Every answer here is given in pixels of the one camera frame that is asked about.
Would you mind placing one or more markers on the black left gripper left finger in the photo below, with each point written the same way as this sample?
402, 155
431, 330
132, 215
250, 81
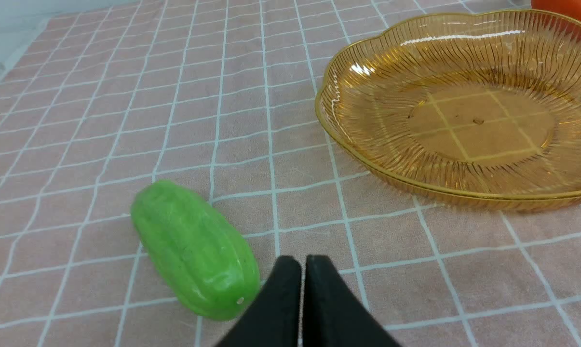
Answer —
272, 319

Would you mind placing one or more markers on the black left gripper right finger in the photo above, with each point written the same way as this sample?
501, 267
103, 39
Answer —
332, 315

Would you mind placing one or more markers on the green cucumber with white dot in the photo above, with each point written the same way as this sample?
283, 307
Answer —
199, 254

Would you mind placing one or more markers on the orange carrot without leaves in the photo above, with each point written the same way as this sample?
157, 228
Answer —
570, 8

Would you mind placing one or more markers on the amber ribbed glass plate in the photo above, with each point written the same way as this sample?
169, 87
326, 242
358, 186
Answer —
480, 110

